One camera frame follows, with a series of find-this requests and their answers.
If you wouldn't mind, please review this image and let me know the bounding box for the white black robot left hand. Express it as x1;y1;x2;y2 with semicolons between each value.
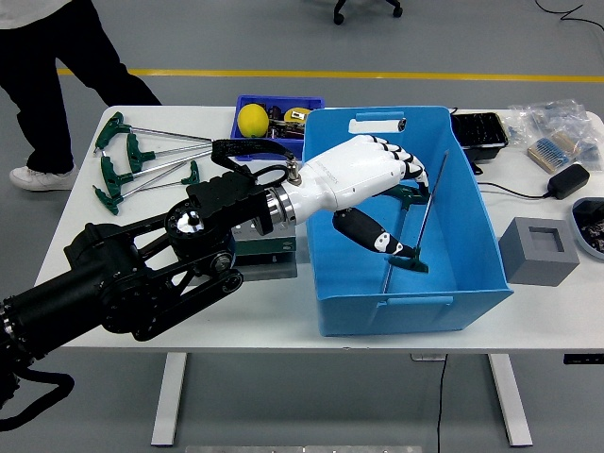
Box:
290;134;432;259

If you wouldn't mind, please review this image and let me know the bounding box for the large green T-handle hex key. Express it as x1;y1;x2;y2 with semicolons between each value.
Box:
381;183;430;294

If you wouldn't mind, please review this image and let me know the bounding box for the small green T-handle hex key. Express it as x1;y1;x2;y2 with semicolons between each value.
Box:
384;150;449;275

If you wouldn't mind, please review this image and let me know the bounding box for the metal hex key holder stand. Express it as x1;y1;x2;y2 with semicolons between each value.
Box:
230;221;299;280

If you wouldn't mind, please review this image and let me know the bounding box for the large blue plastic box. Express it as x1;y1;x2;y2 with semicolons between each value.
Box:
301;106;514;339

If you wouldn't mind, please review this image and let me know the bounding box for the grey cube box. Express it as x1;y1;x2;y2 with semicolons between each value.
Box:
497;216;580;287

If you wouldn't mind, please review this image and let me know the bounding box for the yellow lemon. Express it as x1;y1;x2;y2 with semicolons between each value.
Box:
237;103;271;139

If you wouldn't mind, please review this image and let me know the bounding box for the small blue parts bin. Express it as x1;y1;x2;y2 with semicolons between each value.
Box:
230;94;327;161

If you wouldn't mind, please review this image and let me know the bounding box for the black plastic tray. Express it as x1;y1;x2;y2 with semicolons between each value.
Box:
450;111;510;162

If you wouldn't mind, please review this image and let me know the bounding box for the black office chair base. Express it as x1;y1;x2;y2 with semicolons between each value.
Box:
332;0;404;26

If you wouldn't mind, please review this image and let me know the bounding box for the resistor tape strip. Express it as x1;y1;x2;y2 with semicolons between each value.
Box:
527;131;582;172

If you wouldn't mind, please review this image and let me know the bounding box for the clear plastic bag of parts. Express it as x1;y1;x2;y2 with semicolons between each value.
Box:
507;98;594;138

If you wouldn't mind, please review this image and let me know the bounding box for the black power adapter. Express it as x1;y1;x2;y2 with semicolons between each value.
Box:
546;163;591;200

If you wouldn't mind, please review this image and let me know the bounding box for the clear bag with blue parts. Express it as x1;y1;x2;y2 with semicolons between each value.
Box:
573;126;604;171

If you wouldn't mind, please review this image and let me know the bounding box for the blue rimmed bowl of parts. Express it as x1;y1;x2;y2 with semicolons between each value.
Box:
569;197;604;263

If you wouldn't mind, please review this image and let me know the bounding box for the white table leg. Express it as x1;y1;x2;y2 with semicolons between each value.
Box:
488;352;533;447
150;351;188;447

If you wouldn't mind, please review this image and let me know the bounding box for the person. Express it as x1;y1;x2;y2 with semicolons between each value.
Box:
0;0;164;193

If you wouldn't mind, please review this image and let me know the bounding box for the short green T-handle hex key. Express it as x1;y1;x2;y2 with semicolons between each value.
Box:
123;159;200;197

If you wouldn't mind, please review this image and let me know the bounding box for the black adapter cable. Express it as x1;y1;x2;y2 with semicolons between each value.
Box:
478;181;552;200

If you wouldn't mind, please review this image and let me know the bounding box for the black cable under table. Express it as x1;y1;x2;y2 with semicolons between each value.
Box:
436;353;448;453

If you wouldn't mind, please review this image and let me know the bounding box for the black floor cable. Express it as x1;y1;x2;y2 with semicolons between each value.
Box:
532;0;604;39

